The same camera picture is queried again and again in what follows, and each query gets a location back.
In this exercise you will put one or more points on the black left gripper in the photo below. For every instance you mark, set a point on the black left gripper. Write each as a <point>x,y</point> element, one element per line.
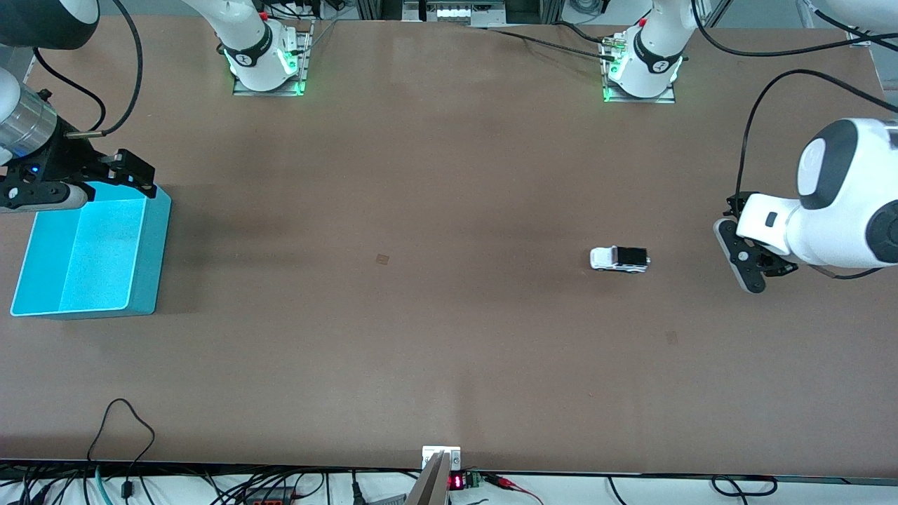
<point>767,260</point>

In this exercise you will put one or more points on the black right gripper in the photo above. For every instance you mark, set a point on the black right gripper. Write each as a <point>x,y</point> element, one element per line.
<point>68,158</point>

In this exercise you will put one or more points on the white jeep toy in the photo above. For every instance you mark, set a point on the white jeep toy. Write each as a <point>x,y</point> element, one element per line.
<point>607,259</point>

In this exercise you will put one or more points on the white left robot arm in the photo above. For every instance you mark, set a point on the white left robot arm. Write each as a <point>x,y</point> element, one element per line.
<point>828,224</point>

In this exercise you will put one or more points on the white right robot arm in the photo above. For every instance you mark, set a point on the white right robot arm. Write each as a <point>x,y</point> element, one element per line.
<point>238,21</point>

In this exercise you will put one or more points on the teal plastic bin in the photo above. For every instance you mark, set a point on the teal plastic bin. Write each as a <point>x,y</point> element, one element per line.
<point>91,266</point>

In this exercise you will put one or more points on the red clip lead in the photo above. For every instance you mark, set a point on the red clip lead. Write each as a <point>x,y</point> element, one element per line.
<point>508,482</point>

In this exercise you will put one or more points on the white lit device box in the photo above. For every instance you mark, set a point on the white lit device box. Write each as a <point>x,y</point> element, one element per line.
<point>456,10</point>

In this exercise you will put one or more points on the green terminal block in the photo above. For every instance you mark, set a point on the green terminal block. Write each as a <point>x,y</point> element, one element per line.
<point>473,480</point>

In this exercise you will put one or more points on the black power plug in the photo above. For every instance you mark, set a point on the black power plug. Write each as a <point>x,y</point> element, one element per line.
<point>356,491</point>

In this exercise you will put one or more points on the red digit display module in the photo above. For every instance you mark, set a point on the red digit display module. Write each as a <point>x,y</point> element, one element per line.
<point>456,482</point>

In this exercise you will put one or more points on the grey metal bar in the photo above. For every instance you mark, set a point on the grey metal bar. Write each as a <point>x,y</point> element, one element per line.
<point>429,487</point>

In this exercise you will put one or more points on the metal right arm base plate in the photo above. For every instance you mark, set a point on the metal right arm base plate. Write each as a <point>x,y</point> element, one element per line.
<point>306,56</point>

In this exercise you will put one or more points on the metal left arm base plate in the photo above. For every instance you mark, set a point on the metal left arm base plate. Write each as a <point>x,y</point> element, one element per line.
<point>645,99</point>

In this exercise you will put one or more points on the white mounting bracket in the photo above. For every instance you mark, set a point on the white mounting bracket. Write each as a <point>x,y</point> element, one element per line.
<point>429,453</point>

